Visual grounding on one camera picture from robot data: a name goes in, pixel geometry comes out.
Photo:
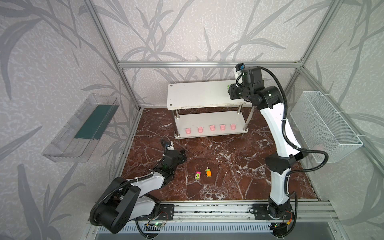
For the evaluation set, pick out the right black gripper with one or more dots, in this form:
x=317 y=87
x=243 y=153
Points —
x=232 y=91

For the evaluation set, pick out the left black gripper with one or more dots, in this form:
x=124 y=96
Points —
x=169 y=150

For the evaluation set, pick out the green pink toy car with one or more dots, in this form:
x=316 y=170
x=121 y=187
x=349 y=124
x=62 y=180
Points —
x=197 y=175

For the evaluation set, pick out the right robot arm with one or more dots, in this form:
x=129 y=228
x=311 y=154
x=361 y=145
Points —
x=269 y=101

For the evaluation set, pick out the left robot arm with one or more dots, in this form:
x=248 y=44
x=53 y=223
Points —
x=125 y=200

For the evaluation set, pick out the white two-tier shelf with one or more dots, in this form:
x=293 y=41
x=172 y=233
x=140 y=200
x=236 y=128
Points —
x=202 y=95

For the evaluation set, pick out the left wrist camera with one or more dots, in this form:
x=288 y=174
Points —
x=168 y=146

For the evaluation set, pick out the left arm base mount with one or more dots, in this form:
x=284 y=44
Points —
x=162 y=212

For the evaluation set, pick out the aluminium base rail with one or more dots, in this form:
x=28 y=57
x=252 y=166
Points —
x=238 y=211

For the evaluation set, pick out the white wire mesh basket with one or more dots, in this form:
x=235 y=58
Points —
x=323 y=128

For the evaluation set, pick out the clear plastic wall bin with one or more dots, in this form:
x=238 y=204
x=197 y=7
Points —
x=80 y=136

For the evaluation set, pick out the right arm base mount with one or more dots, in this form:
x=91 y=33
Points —
x=272 y=212

